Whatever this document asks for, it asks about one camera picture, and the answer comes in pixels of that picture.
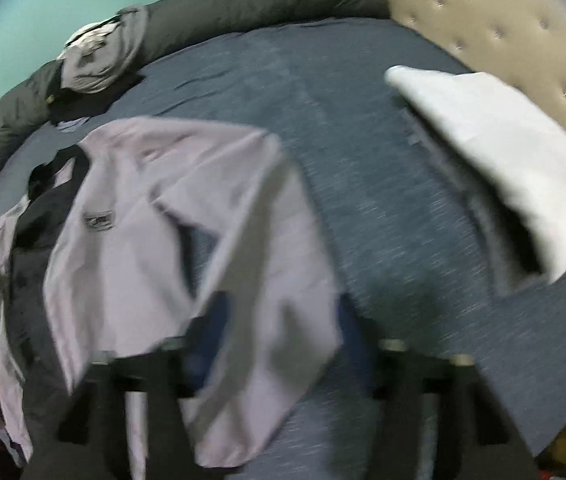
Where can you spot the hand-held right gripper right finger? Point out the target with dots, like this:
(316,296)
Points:
(358,355)

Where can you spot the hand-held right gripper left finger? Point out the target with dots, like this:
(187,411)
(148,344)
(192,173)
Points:
(203,355)

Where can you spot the lavender grey zip jacket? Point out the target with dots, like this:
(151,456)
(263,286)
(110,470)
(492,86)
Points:
(138,210)

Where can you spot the pile of unfolded clothes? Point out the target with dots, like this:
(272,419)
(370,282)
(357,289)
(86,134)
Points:
(98,60)

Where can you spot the folded grey garment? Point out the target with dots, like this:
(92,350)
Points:
(483,225)

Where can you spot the folded black garment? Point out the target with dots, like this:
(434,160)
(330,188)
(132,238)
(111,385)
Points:
(525,250)

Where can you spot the small light blue cloth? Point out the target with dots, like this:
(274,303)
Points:
(70,124)

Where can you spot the folded white garment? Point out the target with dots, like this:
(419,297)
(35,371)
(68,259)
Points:
(503,140)

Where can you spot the dark grey rolled duvet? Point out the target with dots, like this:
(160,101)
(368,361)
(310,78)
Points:
(243,5)

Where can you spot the cream tufted headboard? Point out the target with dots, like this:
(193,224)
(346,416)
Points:
(513,35)

